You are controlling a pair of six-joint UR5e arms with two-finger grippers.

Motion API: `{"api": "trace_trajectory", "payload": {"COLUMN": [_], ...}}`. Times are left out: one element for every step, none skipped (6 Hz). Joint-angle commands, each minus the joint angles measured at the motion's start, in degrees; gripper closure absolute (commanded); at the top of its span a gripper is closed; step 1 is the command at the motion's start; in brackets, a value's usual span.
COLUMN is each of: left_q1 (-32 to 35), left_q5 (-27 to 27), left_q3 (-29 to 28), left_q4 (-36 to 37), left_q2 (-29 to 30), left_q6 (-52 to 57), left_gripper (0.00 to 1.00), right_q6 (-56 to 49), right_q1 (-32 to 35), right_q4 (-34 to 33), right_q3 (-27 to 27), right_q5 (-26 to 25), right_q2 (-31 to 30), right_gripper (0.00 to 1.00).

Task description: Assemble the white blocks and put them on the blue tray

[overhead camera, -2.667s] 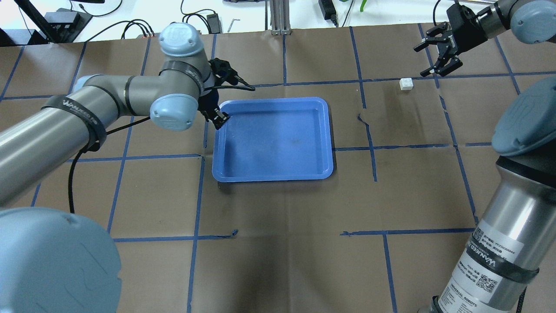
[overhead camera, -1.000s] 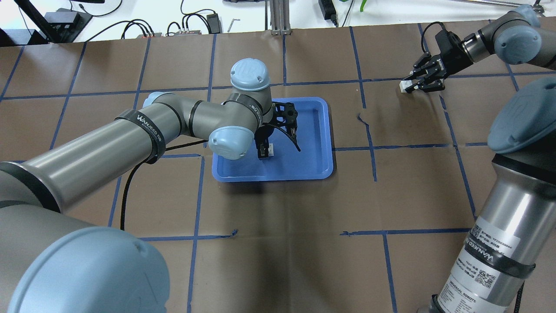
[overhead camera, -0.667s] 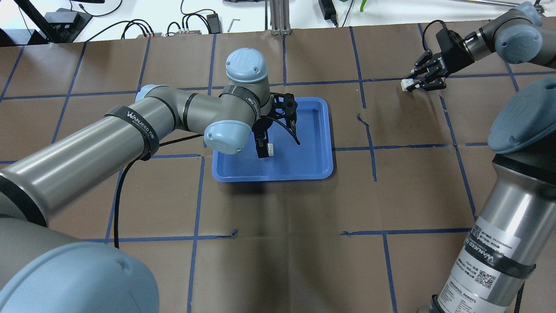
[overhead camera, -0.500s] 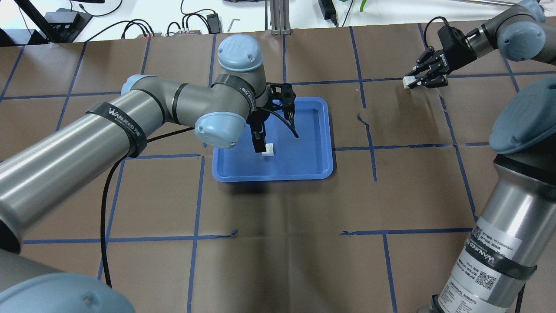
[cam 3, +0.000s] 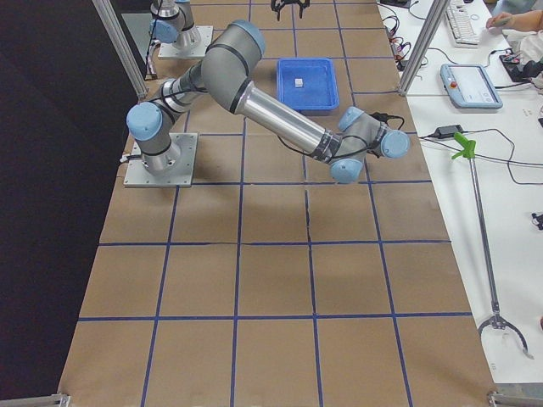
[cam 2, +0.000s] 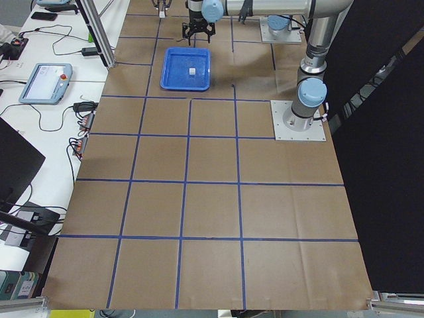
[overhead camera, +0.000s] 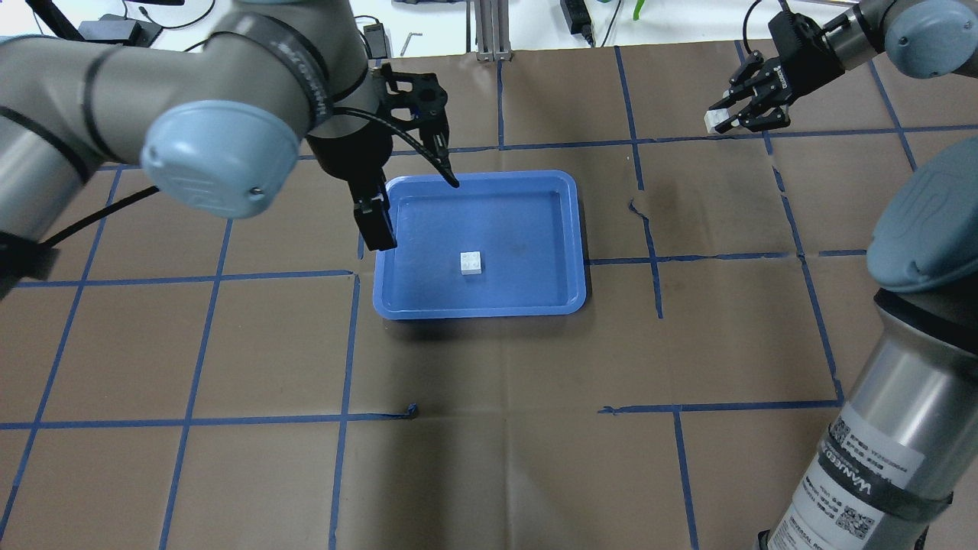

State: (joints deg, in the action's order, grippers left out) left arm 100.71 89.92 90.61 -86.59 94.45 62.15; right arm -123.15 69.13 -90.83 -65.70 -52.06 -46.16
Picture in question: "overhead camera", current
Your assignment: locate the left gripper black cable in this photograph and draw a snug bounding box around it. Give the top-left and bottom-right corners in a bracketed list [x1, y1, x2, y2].
[38, 107, 459, 253]

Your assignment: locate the aluminium frame post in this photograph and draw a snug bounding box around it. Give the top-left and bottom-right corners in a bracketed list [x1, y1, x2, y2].
[468, 1, 513, 62]

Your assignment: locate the black power adapter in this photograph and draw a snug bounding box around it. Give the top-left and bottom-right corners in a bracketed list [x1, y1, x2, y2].
[559, 0, 594, 43]

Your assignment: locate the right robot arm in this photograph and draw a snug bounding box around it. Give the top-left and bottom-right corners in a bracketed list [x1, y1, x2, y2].
[704, 1, 977, 549]

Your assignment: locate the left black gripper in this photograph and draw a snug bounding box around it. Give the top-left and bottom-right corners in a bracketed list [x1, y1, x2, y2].
[309, 63, 460, 251]

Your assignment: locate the blue plastic tray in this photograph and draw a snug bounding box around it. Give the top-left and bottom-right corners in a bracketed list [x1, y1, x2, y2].
[371, 170, 588, 321]

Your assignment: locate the white block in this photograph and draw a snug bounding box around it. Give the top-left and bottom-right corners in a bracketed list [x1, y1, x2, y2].
[703, 108, 737, 135]
[460, 251, 483, 276]

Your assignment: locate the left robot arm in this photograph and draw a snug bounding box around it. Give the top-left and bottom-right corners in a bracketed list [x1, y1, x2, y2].
[1, 1, 460, 295]

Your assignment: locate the hex key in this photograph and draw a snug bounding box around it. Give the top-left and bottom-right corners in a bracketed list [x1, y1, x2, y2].
[399, 31, 423, 58]

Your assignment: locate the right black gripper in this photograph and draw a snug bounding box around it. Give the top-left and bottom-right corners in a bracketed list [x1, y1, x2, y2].
[709, 10, 844, 132]

